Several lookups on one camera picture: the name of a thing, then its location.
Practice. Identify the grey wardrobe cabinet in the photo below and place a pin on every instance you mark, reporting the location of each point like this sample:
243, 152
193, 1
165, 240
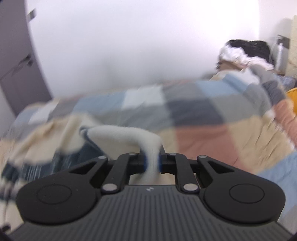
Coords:
21, 78

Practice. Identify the cream fuzzy striped sweater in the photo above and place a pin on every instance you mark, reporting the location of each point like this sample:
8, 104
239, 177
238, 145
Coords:
38, 150

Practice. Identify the yellow pillow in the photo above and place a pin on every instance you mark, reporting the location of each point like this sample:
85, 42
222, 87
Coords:
292, 94

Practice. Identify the grey bedside device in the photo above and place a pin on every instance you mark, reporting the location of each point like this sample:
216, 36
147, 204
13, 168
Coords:
279, 54

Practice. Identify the black and white clothes pile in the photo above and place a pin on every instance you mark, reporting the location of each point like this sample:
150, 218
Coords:
247, 53

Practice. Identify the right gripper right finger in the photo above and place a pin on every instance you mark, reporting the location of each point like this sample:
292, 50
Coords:
179, 166

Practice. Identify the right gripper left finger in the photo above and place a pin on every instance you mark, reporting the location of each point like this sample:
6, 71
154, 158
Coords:
120, 170

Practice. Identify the patchwork pastel quilt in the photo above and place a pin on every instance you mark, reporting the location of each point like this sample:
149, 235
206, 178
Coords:
251, 126

